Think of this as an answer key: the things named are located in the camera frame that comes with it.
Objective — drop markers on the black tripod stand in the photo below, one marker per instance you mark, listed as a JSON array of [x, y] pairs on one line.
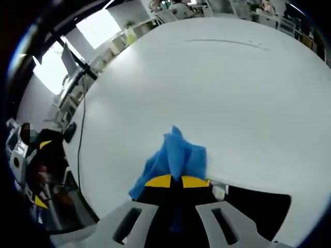
[[77, 62]]

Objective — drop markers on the grey monitor panel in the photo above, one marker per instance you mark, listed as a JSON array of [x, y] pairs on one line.
[[70, 60]]

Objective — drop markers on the yellow bag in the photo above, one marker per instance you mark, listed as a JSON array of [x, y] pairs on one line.
[[131, 38]]

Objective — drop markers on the blue cleaning cloth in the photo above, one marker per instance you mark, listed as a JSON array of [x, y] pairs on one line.
[[181, 157]]

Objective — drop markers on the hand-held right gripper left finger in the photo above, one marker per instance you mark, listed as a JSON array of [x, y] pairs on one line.
[[103, 232]]

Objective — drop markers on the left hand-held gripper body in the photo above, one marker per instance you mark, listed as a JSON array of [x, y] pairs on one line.
[[16, 155]]

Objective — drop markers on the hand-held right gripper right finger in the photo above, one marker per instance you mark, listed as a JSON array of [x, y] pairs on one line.
[[207, 232]]

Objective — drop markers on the potted green plant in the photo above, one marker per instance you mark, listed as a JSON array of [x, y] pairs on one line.
[[129, 24]]

